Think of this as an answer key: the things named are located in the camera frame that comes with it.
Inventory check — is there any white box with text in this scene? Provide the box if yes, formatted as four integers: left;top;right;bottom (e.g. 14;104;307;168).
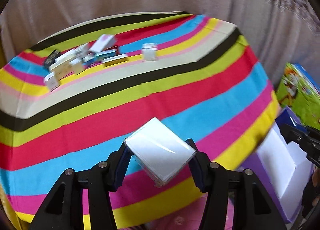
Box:
55;48;76;63

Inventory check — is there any white barcode box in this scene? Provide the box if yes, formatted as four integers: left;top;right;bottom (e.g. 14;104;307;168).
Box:
75;43;89;59

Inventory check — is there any beige curtain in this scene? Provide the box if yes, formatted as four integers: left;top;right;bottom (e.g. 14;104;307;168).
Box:
1;0;319;83

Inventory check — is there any purple storage box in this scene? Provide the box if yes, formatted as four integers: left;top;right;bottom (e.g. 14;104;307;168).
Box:
237;107;313;223

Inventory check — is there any striped colourful tablecloth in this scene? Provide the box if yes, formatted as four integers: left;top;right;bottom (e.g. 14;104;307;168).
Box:
1;13;279;222

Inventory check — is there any black product box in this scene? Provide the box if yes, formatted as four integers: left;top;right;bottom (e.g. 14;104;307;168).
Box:
43;49;61;69

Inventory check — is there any green cartoon picture book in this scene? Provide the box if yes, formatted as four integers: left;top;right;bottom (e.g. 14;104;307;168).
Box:
276;63;320;129

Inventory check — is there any cream tall box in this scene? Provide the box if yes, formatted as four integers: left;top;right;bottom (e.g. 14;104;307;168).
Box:
49;57;75;80

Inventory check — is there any small cream cube box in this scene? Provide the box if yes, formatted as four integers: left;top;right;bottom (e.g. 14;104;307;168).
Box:
69;58;85;75

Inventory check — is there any clear white card case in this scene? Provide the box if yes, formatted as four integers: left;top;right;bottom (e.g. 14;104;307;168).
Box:
124;117;196;186

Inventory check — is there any white cube box with logo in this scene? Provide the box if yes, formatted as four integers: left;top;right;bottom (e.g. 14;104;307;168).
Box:
43;71;60;92

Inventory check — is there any white box with pink blot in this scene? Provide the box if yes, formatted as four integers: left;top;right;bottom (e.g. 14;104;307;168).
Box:
89;34;116;53

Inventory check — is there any blue white small box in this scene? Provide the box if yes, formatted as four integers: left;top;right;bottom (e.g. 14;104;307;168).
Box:
82;53;97;68

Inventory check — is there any teal green printed box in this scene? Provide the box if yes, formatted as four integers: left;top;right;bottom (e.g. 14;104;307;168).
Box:
94;49;117;61

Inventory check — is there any white cube box on right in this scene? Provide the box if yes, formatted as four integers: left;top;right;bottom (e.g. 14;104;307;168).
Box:
142;43;158;61

